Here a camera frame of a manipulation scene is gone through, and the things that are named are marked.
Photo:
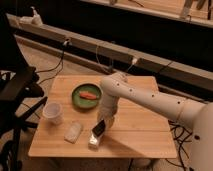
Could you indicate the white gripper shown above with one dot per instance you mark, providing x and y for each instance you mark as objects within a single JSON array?
[{"x": 107, "y": 110}]

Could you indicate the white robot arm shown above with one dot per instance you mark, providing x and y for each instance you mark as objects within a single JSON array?
[{"x": 195, "y": 115}]

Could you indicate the white sponge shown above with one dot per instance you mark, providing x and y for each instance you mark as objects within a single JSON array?
[{"x": 73, "y": 132}]

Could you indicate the green plate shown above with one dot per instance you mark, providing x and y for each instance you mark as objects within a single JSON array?
[{"x": 86, "y": 103}]

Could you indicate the orange carrot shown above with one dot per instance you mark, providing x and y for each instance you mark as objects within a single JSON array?
[{"x": 87, "y": 95}]

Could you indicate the wooden table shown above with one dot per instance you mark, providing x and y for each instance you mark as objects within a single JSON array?
[{"x": 137, "y": 132}]

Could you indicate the white plastic cup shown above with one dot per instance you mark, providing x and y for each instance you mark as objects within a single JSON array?
[{"x": 52, "y": 112}]

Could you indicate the black office chair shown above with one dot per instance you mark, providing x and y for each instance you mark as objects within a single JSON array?
[{"x": 18, "y": 81}]

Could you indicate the grey metal rail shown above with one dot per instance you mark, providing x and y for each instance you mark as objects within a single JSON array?
[{"x": 172, "y": 76}]

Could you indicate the white clamp on rail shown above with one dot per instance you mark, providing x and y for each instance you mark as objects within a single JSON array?
[{"x": 35, "y": 19}]

